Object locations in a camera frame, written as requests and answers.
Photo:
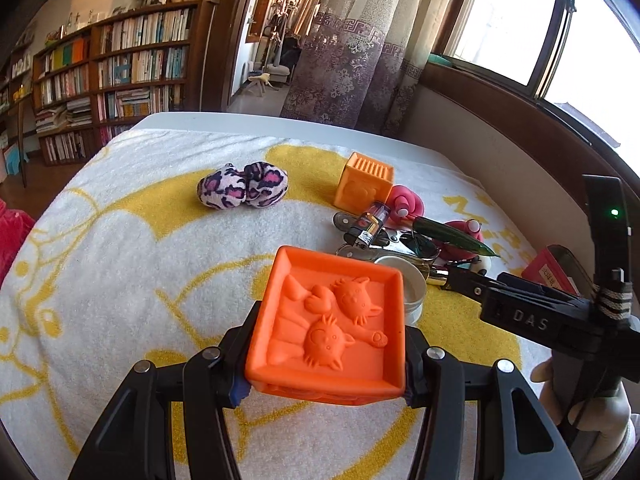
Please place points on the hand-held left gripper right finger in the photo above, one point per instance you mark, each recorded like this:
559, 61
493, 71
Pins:
412, 385

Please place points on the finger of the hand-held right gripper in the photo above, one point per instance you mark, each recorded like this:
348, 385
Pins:
470, 282
540, 287

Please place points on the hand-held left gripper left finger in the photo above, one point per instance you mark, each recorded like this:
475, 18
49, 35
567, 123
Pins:
240, 387

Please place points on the red tin container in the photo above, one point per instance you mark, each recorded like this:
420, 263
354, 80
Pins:
542, 267

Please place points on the orange cat relief block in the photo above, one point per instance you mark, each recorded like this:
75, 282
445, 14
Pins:
325, 320

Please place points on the black lighter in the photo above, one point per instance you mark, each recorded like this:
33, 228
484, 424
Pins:
367, 225

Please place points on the orange ribbed cube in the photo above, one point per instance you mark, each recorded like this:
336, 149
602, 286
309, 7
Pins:
360, 190

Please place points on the leopard print scrunchie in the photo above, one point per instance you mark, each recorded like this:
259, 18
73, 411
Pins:
260, 185

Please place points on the person's right hand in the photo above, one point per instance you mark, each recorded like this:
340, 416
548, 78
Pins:
600, 415

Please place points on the dark green tube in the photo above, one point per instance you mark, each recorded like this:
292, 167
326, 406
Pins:
450, 235

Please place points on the pink foam hair roller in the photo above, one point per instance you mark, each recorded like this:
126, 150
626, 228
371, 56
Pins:
457, 230

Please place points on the small white cup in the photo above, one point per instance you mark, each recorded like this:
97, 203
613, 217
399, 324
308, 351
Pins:
412, 290

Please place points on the metal spring clip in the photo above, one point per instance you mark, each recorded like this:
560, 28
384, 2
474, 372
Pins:
345, 220

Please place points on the white yellow printed towel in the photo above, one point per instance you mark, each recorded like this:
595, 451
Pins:
125, 270

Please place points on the green item on windowsill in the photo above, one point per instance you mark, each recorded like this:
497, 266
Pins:
450, 61

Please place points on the purple patterned curtain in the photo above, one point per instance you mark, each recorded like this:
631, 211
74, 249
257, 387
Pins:
350, 60

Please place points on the red cloth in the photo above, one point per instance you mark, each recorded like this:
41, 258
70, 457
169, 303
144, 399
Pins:
15, 240

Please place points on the small wooden stool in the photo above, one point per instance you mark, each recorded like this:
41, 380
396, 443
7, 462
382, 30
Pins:
260, 81

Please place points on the blue storage box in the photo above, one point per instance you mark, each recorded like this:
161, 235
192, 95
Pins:
15, 160

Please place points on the coat rack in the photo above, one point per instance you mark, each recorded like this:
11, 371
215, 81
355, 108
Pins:
281, 20

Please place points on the wooden bookshelf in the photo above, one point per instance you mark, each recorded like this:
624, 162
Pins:
197, 60

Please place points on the rows of books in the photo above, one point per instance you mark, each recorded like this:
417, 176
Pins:
140, 65

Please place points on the window frame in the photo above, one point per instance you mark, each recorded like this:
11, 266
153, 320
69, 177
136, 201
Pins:
557, 35

